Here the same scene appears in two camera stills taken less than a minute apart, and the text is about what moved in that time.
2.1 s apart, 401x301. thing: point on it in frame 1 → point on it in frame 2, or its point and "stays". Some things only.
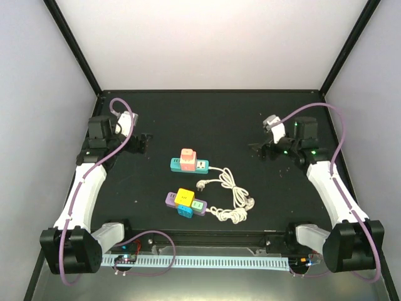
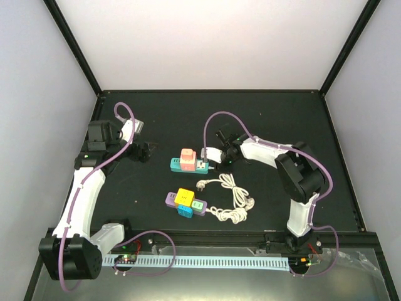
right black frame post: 368,11 stays
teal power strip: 202,166 stays
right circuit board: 296,262 stays
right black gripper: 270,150 → 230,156
